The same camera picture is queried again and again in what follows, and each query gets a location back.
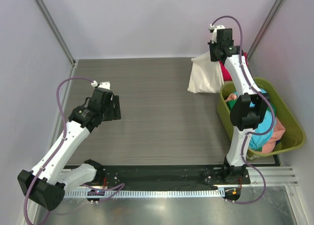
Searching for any aluminium rail profile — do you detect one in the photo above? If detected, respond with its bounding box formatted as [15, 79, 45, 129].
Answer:
[247, 166, 298, 186]

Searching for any right aluminium frame post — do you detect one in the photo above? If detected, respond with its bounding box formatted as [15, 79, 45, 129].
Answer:
[247, 0, 285, 59]

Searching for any green t shirt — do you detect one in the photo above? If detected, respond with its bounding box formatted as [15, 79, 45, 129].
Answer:
[226, 100, 276, 114]

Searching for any aluminium frame post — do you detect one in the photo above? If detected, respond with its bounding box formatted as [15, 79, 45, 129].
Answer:
[247, 0, 285, 59]
[34, 0, 76, 66]

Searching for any white slotted cable duct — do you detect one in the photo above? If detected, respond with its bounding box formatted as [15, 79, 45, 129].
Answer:
[64, 188, 225, 199]

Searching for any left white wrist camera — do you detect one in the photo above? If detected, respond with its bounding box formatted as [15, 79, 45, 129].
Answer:
[91, 81, 111, 90]

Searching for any pink t shirt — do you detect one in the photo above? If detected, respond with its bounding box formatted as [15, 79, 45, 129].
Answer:
[225, 92, 287, 152]

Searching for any left aluminium frame post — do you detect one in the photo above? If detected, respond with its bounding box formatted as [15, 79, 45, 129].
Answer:
[34, 0, 76, 66]

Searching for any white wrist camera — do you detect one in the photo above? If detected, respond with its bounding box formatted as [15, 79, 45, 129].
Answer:
[91, 81, 111, 90]
[209, 24, 225, 43]

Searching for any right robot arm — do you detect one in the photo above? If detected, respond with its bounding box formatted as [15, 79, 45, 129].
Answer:
[209, 26, 269, 184]

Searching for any olive green plastic basket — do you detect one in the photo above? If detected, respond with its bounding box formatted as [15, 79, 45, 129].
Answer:
[216, 78, 305, 160]

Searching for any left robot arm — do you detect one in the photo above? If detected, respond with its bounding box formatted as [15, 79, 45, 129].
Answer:
[17, 82, 121, 211]

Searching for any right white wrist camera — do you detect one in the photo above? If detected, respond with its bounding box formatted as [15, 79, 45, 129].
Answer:
[209, 24, 225, 43]

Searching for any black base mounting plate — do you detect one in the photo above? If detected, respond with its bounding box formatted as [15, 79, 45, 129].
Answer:
[98, 165, 251, 191]

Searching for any cream white t shirt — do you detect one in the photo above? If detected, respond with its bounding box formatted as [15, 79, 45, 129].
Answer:
[187, 52, 224, 93]

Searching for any folded red t shirt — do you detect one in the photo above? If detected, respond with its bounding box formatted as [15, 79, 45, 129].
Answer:
[219, 52, 248, 81]

